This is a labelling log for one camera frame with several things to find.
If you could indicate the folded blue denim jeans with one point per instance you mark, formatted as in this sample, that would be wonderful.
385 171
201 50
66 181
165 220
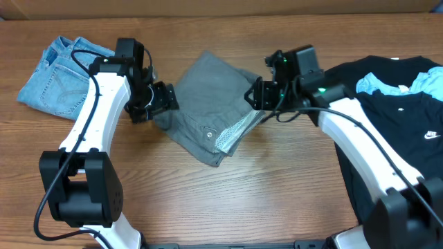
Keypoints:
58 85

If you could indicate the grey cotton shorts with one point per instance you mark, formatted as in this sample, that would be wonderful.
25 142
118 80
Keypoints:
213 115

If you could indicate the light blue shirt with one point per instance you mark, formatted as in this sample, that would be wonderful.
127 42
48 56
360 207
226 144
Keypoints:
429 83

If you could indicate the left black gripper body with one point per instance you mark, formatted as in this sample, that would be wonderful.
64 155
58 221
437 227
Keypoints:
163 97

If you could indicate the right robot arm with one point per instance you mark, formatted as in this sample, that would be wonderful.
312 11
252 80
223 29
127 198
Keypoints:
408 208

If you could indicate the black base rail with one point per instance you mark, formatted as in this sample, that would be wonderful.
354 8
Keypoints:
299 244

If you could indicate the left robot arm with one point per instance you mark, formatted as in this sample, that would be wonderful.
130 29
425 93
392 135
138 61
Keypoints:
83 193

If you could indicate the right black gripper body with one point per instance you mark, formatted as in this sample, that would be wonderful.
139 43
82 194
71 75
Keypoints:
271 98

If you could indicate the black Nike t-shirt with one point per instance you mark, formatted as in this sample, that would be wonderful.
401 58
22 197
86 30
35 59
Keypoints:
412 126

